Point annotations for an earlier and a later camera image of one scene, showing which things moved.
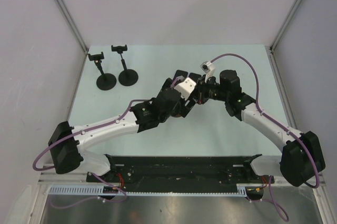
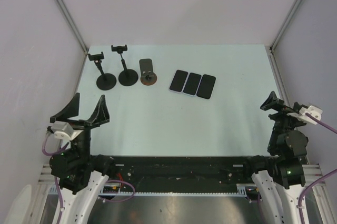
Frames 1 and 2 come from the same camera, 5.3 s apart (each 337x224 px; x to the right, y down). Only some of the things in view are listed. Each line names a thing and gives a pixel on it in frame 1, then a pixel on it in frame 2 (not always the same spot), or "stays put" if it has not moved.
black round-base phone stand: [106, 81] stays put
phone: [180, 76] stays put
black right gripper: [201, 86] to [277, 104]
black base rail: [179, 172] stays put
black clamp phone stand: [127, 77] stays put
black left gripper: [184, 109] to [100, 115]
